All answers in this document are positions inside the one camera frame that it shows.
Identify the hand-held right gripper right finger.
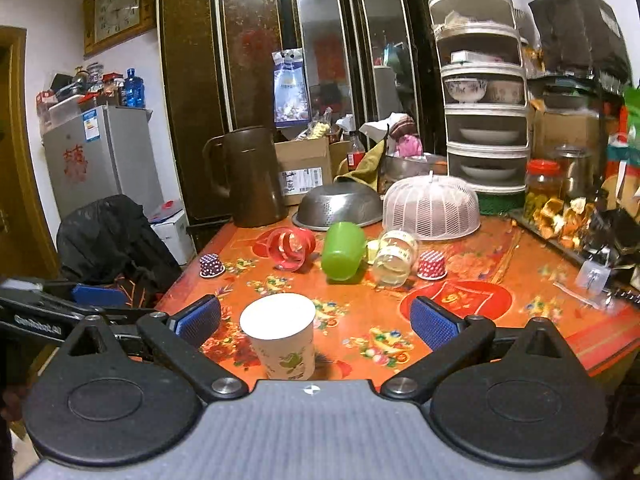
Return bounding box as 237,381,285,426
381,296,577,404

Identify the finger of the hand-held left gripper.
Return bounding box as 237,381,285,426
42,281,132,311

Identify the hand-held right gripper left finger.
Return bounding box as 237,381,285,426
60,294,249,404

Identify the white floral paper cup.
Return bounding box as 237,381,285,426
239,292,317,381

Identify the green plastic cup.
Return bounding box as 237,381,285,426
320,221,368,282

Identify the red transparent plastic cup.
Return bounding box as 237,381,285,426
265,226,317,273

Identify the red polka dot cupcake liner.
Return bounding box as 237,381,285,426
416,250,448,281

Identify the purple polka dot cupcake liner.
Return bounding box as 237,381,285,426
198,253,226,279

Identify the orange floral tablecloth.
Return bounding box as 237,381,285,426
155,207,640,396

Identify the clear glass jar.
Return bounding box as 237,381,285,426
371,230,420,288

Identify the white carton box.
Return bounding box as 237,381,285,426
148,200,197,266

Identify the white mesh food cover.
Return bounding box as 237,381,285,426
382,171,482,241

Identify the grey refrigerator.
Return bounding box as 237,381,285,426
42,105,166,220

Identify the green woven mat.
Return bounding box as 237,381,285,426
475,191,527,217

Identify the wooden door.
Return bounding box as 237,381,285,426
0,25,62,281

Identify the metal colander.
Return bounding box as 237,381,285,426
291,181,385,232

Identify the brown plastic pitcher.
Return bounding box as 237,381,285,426
202,126,289,229

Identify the metal pot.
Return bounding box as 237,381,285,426
384,154,449,194

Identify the white plate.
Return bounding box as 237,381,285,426
460,164,520,182
458,128,522,145

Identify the clear adhesive hook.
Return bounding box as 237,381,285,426
575,259,612,292

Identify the pile of dried orange peels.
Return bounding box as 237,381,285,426
531,196,601,251

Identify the olive green cloth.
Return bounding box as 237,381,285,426
333,125,391,193

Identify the red lid pickle jar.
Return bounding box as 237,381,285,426
523,159,563,223

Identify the pink cloth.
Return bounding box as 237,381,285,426
395,134,425,159

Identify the red cap drink bottle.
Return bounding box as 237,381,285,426
346,130,366,171

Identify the cardboard box with label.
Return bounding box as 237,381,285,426
274,136,334,206

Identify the clear plastic storage box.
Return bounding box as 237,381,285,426
46,94,85,130

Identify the glass jar with metal lid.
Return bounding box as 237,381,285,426
552,144,595,201

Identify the blue water bottle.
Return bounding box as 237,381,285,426
123,68,146,109

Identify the white tiered dish rack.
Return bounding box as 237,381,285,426
428,0,533,196

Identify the plain cardboard box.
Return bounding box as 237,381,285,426
531,105,608,161

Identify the patterned ceramic bowl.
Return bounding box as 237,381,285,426
444,77,488,104

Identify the pale ceramic bowl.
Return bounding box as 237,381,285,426
485,80,525,105

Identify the blue hanging plastic bag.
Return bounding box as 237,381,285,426
271,48,312,129

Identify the dark wooden wardrobe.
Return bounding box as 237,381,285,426
150,0,503,251

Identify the black plastic bag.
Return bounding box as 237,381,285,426
528,0,633,81

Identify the wooden wall clock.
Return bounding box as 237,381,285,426
82,0,157,58

